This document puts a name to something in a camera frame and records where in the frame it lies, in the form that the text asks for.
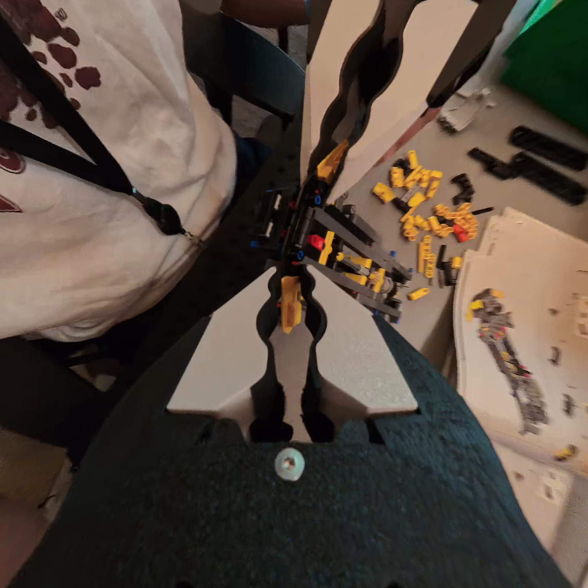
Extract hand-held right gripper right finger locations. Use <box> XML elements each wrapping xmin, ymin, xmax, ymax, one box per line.
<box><xmin>300</xmin><ymin>266</ymin><xmax>420</xmax><ymax>443</ymax></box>

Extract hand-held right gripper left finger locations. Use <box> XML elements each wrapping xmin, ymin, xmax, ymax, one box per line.
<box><xmin>165</xmin><ymin>268</ymin><xmax>296</xmax><ymax>443</ymax></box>

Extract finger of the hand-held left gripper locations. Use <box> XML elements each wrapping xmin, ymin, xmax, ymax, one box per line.
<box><xmin>327</xmin><ymin>0</ymin><xmax>481</xmax><ymax>204</ymax></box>
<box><xmin>300</xmin><ymin>0</ymin><xmax>383</xmax><ymax>185</ymax></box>

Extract grey lego car chassis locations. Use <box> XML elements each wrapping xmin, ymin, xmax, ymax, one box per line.
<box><xmin>250</xmin><ymin>139</ymin><xmax>415</xmax><ymax>325</ymax></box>

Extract lego instruction booklet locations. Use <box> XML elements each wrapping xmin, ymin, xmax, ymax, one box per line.
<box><xmin>452</xmin><ymin>207</ymin><xmax>588</xmax><ymax>585</ymax></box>

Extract pile of yellow lego pieces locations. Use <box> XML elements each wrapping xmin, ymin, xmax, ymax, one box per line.
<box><xmin>371</xmin><ymin>149</ymin><xmax>481</xmax><ymax>302</ymax></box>

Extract black angled lego piece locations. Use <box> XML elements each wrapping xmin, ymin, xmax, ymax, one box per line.
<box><xmin>450</xmin><ymin>172</ymin><xmax>477</xmax><ymax>205</ymax></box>

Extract long black lego beam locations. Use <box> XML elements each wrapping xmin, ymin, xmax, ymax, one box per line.
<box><xmin>467</xmin><ymin>147</ymin><xmax>588</xmax><ymax>207</ymax></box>
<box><xmin>508</xmin><ymin>124</ymin><xmax>588</xmax><ymax>172</ymax></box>

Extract clear plastic bag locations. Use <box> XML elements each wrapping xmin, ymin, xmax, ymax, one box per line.
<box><xmin>435</xmin><ymin>87</ymin><xmax>496</xmax><ymax>135</ymax></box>

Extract dark chair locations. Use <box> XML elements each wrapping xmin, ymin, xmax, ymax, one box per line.
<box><xmin>184</xmin><ymin>9</ymin><xmax>307</xmax><ymax>131</ymax></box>

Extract green plastic bin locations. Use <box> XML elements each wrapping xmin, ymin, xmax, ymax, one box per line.
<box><xmin>500</xmin><ymin>0</ymin><xmax>588</xmax><ymax>135</ymax></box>

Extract person's white shirt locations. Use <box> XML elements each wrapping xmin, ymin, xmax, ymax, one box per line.
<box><xmin>0</xmin><ymin>0</ymin><xmax>240</xmax><ymax>344</ymax></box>

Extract black lanyard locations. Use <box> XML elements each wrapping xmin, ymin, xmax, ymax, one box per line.
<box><xmin>0</xmin><ymin>14</ymin><xmax>192</xmax><ymax>240</ymax></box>

